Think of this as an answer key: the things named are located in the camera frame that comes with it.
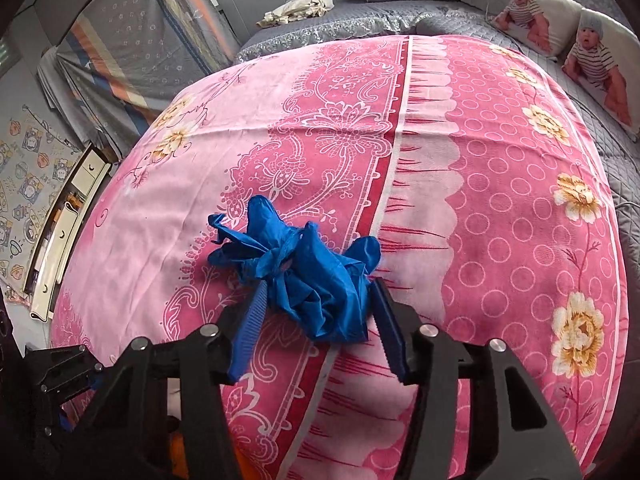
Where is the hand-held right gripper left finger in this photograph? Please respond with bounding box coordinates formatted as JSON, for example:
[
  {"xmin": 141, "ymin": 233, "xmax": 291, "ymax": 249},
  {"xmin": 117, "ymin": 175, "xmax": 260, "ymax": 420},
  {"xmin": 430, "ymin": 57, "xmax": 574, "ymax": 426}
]
[{"xmin": 70, "ymin": 281, "xmax": 272, "ymax": 480}]

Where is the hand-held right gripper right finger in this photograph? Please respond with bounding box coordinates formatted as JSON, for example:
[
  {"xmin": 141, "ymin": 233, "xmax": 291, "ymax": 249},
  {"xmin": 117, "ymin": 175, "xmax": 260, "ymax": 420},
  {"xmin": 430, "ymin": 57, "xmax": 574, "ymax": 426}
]
[{"xmin": 369, "ymin": 279, "xmax": 584, "ymax": 480}]

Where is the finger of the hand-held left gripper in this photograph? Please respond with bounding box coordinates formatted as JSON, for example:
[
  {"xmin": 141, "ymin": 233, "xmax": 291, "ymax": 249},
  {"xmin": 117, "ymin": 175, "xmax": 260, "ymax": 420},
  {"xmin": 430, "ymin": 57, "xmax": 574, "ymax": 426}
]
[{"xmin": 22, "ymin": 345, "xmax": 108, "ymax": 436}]

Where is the blue glove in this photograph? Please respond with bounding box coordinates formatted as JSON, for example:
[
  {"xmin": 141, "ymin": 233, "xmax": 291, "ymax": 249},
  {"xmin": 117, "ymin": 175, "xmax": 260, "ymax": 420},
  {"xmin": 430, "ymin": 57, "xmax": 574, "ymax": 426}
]
[{"xmin": 207, "ymin": 196, "xmax": 383, "ymax": 343}]

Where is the white drawer cabinet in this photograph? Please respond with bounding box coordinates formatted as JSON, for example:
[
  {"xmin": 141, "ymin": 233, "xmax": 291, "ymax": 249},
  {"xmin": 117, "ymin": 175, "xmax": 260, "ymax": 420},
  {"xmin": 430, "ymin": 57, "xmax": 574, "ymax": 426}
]
[{"xmin": 22, "ymin": 142, "xmax": 113, "ymax": 321}]

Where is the pink floral bedsheet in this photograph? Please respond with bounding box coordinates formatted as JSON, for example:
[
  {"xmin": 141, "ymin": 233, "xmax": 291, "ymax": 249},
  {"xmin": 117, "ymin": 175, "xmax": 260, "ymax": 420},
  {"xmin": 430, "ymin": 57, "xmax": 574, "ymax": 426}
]
[{"xmin": 50, "ymin": 34, "xmax": 628, "ymax": 480}]

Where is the cartoon print cloth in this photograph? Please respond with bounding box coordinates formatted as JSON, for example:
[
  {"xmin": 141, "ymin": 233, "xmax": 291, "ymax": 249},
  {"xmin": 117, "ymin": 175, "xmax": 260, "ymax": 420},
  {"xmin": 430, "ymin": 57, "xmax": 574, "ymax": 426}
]
[{"xmin": 0, "ymin": 102, "xmax": 83, "ymax": 306}]

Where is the folded patterned quilt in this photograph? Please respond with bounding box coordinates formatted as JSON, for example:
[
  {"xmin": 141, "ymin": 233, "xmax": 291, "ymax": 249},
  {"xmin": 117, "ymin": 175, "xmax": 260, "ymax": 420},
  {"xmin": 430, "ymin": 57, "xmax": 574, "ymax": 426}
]
[{"xmin": 37, "ymin": 0, "xmax": 241, "ymax": 161}]

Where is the crumpled cream cloth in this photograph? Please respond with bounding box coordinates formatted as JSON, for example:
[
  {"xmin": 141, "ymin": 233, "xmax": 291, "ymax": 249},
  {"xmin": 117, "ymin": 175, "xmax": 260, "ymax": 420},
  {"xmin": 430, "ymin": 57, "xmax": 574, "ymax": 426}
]
[{"xmin": 256, "ymin": 0, "xmax": 335, "ymax": 29}]

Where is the grey-hat baby print pillow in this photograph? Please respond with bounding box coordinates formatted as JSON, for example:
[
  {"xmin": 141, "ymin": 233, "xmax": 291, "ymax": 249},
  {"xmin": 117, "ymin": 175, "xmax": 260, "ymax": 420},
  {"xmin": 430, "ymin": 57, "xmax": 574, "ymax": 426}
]
[{"xmin": 562, "ymin": 8, "xmax": 640, "ymax": 141}]

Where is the white-hat baby print pillow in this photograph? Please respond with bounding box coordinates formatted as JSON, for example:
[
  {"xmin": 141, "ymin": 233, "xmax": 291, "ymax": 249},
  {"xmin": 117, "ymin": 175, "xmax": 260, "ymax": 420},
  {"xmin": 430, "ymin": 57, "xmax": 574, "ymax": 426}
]
[{"xmin": 487, "ymin": 0, "xmax": 583, "ymax": 58}]

